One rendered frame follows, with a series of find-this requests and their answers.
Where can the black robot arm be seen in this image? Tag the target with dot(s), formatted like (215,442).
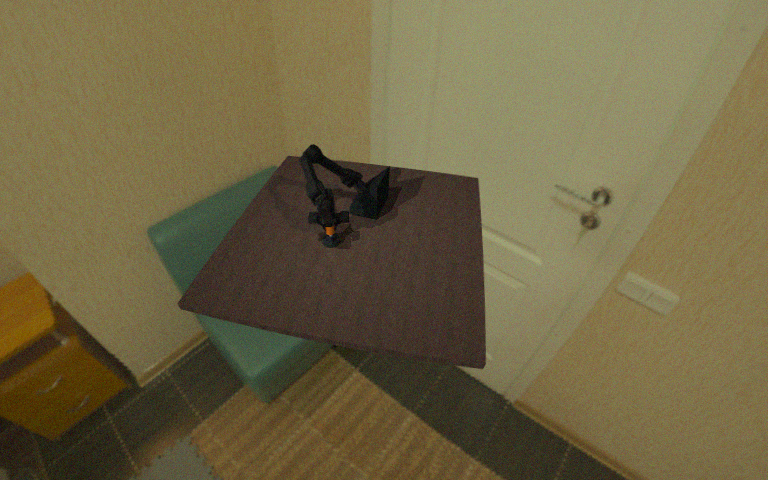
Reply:
(314,187)

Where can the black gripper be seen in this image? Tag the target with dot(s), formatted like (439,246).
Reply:
(343,217)

